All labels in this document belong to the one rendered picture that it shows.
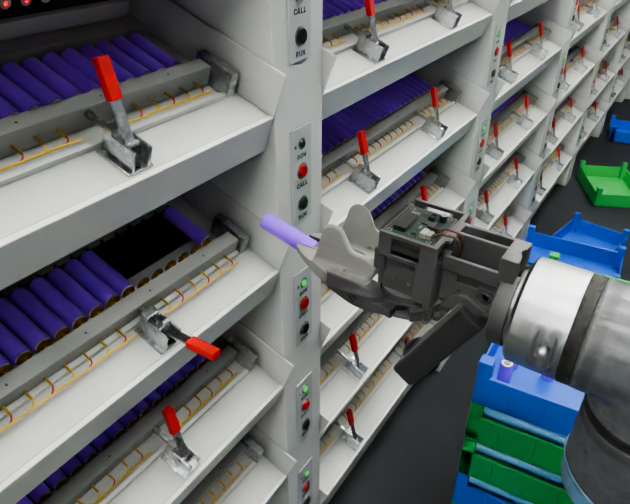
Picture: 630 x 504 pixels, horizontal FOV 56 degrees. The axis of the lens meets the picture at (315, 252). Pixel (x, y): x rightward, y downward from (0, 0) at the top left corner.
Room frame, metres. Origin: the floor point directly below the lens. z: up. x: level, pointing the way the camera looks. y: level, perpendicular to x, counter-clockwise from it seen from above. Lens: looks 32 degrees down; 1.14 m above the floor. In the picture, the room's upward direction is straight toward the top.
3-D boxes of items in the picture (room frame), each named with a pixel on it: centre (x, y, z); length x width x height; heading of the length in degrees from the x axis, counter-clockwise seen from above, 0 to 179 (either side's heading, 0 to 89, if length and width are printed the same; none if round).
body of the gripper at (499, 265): (0.42, -0.12, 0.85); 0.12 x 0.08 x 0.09; 56
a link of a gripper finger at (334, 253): (0.46, -0.02, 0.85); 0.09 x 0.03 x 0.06; 60
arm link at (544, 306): (0.37, -0.18, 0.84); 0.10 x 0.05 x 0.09; 146
